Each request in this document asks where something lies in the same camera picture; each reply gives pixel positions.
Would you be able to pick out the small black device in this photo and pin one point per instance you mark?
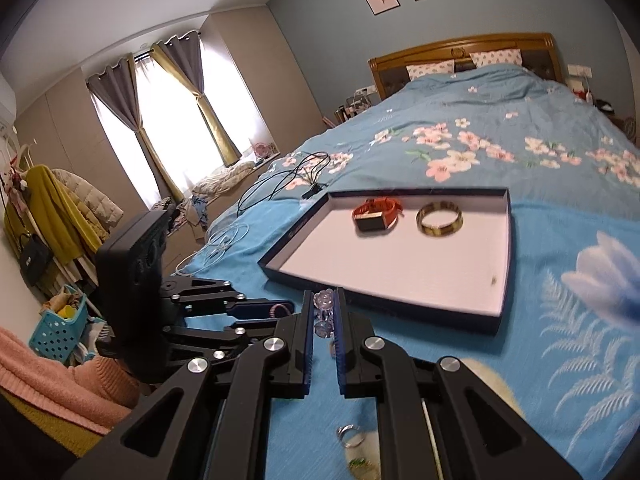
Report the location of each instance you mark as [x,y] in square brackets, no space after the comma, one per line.
[312,191]

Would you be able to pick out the floral blue duvet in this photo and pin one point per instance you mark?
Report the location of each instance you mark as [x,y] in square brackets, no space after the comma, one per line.
[450,110]

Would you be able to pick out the light blue printed blanket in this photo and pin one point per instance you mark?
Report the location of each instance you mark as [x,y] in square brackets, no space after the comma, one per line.
[550,360]

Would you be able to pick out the blue plastic basket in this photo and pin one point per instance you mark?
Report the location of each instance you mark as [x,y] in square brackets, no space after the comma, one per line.
[57,327]

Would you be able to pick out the dark blue shallow tray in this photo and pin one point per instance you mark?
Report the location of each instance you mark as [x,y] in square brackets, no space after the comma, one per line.
[400,270]

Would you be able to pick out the wooden headboard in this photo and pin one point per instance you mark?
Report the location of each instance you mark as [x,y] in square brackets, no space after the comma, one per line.
[450,47]

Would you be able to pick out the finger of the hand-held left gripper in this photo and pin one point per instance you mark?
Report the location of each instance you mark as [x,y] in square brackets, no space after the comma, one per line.
[241,337]
[260,308]

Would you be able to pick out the white earphones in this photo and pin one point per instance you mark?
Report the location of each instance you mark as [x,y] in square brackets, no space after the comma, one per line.
[220,245]

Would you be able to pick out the white air conditioner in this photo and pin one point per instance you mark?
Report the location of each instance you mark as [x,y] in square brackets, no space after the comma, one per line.
[6,100]

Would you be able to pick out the beige puffer jacket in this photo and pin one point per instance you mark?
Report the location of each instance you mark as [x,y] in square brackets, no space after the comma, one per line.
[95,200]

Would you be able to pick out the mustard yellow cloth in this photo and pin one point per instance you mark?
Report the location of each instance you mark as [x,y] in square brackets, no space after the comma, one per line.
[30,430]

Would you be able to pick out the white bedding pile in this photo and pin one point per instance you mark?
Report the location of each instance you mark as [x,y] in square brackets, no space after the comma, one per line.
[220,180]

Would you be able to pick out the grey and gold curtain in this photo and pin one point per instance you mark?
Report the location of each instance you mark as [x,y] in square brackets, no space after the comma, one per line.
[187,65]
[115,95]

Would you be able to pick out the bedside clutter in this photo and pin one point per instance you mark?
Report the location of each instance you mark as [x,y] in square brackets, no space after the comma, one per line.
[352,105]

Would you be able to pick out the pile of mixed clothes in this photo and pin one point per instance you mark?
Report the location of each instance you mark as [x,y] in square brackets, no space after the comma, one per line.
[192,210]

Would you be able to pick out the black handbag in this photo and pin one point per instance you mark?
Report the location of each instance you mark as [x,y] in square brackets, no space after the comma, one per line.
[35,257]

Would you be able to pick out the amber bangle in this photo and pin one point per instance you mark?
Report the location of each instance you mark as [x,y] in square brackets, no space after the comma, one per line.
[439,231]

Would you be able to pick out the patterned white pillow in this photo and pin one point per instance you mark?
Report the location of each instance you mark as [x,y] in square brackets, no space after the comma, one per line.
[430,69]
[497,57]

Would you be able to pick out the white wall socket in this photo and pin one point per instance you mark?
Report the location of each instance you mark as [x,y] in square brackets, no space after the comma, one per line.
[367,91]
[579,70]

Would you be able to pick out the yellow-green jade pendant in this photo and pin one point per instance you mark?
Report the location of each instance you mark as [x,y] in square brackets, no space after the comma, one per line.
[361,466]

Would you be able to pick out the orange smartwatch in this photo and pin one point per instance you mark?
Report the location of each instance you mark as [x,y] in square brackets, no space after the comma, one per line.
[372,221]

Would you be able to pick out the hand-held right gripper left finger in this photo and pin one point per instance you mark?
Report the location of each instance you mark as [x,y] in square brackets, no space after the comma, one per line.
[309,350]

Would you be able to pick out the person's left forearm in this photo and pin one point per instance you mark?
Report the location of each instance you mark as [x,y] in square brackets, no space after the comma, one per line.
[50,375]

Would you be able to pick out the mustard yellow coat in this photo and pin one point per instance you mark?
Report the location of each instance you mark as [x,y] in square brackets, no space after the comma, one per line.
[55,210]

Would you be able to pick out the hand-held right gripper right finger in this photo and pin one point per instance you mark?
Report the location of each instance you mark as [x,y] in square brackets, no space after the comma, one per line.
[341,345]

